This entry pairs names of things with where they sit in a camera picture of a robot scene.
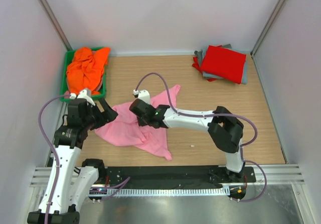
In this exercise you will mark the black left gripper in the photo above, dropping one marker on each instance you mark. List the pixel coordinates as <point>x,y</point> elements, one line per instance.
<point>108,115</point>

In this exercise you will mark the folded red t shirt bottom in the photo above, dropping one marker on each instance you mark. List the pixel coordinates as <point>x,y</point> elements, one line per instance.
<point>197,62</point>

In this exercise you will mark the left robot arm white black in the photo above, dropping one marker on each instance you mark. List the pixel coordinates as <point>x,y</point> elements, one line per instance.
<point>63,197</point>

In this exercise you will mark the folded grey t shirt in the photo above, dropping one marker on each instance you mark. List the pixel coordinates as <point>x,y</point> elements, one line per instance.
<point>244,75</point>

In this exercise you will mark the aluminium frame post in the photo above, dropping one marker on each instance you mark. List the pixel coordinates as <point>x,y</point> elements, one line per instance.
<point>51,16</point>
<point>267,27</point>

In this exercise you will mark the folded red t shirt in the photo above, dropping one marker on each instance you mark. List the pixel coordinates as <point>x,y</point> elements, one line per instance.
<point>197,62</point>
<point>223,63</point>

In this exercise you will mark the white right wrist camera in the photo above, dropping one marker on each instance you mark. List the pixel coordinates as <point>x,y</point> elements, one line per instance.
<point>142,97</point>

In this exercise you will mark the white slotted cable duct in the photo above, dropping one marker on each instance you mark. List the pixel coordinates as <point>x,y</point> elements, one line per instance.
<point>174,192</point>

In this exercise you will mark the folded red t shirt top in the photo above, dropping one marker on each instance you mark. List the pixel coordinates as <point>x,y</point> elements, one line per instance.
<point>223,63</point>

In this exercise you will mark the orange t shirt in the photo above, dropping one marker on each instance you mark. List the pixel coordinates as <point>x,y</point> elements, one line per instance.
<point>86,69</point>

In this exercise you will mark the green plastic bin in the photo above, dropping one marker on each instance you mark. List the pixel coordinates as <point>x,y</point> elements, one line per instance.
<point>64,88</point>

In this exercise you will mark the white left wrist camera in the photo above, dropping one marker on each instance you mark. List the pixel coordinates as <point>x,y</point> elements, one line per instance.
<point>83,94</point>

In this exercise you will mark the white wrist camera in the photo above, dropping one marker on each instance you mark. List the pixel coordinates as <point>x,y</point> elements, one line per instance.
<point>83,94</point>
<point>142,97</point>

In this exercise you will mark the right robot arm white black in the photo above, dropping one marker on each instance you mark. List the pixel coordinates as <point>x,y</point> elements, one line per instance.
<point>225,130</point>

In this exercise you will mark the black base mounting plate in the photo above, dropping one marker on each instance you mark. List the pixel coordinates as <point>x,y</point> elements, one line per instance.
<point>176,177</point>

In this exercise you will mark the left aluminium frame post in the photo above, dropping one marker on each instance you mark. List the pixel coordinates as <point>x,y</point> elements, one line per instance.
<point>51,16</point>

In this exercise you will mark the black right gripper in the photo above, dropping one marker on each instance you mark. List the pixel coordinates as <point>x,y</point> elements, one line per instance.
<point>141,122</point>

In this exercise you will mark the pink t shirt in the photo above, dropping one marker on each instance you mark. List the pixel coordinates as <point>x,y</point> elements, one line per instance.
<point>125,131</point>

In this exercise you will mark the right aluminium frame post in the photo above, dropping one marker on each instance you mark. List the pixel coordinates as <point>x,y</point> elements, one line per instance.
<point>267,27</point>

